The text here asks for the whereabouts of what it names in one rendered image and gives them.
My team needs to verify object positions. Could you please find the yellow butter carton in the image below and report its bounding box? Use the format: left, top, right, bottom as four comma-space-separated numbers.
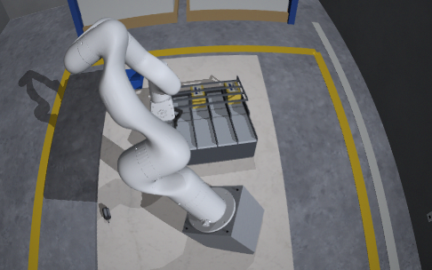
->
190, 85, 206, 108
224, 82, 241, 105

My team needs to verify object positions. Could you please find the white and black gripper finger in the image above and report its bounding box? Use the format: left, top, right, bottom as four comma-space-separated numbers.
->
173, 107, 183, 129

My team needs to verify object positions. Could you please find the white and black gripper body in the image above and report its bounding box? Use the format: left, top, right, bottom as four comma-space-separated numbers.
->
150, 97, 175, 121

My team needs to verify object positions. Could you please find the blue open bin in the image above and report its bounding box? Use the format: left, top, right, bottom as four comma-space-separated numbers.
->
125, 69, 144, 90

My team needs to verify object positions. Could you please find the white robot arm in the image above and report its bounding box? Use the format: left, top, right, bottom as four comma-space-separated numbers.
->
64, 18, 236, 233

